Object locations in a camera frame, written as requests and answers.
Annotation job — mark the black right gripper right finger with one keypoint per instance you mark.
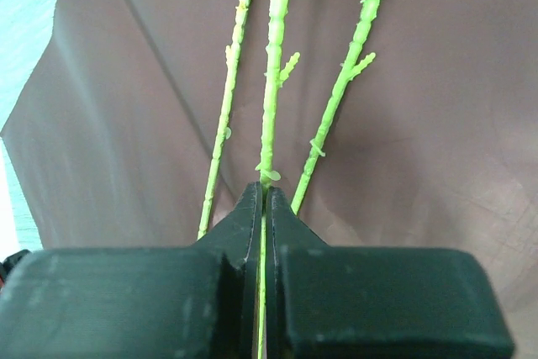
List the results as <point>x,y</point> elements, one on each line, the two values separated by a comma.
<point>326,301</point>

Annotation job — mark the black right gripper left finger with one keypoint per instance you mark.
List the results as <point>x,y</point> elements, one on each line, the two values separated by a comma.
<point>196,301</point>

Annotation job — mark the dark red wrapping paper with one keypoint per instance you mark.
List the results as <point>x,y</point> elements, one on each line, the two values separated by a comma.
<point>434,144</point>

